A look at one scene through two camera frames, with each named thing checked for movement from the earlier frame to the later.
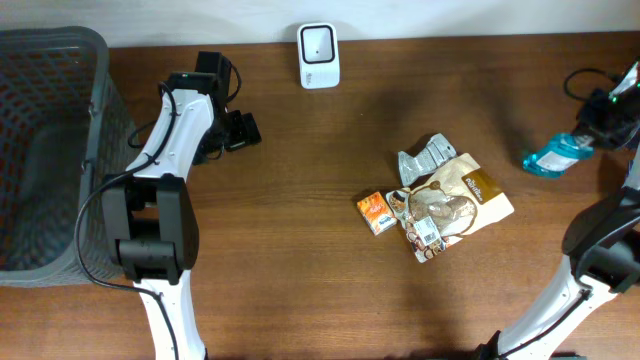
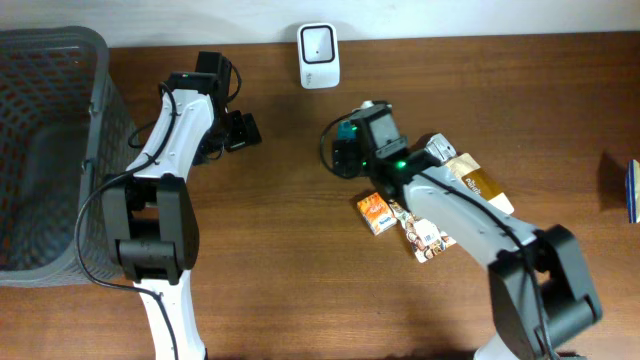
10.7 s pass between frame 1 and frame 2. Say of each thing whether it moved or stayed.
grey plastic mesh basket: stayed
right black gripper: moved
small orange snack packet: stayed
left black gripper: stayed
